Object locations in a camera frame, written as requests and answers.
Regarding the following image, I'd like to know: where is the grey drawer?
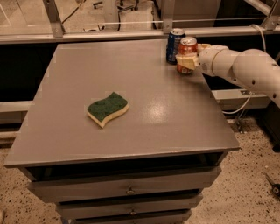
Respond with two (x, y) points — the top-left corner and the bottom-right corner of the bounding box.
(28, 166), (221, 202)
(72, 210), (192, 224)
(57, 193), (202, 220)

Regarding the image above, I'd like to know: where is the grey floor ledge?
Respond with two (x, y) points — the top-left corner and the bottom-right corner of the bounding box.
(212, 89), (270, 111)

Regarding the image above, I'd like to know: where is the red coke can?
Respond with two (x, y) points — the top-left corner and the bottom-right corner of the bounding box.
(177, 37), (198, 74)

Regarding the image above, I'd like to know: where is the middle grey drawer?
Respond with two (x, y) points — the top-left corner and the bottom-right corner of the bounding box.
(57, 193), (202, 220)

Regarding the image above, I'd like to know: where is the grey drawer cabinet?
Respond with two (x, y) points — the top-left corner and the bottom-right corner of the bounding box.
(3, 38), (242, 224)

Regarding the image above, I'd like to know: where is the white cable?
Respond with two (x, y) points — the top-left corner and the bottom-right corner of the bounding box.
(221, 24), (268, 116)

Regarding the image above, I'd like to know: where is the top grey drawer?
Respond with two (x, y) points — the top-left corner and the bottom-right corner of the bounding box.
(28, 166), (221, 202)

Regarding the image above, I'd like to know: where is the bottom grey drawer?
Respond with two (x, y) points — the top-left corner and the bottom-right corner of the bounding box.
(72, 210), (192, 224)

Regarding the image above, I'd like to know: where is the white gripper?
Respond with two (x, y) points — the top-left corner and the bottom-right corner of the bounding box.
(176, 44), (228, 77)

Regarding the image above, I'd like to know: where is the green and yellow sponge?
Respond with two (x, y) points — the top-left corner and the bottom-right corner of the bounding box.
(87, 92), (129, 128)

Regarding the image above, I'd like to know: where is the blue pepsi can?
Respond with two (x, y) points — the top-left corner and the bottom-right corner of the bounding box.
(166, 28), (186, 65)

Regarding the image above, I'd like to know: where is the black caster wheel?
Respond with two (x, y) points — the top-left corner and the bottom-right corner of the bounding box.
(265, 174), (280, 197)

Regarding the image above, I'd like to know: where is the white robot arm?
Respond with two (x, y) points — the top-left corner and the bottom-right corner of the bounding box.
(176, 44), (280, 108)

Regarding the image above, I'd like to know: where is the metal window rail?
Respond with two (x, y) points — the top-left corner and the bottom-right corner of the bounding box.
(0, 25), (280, 45)

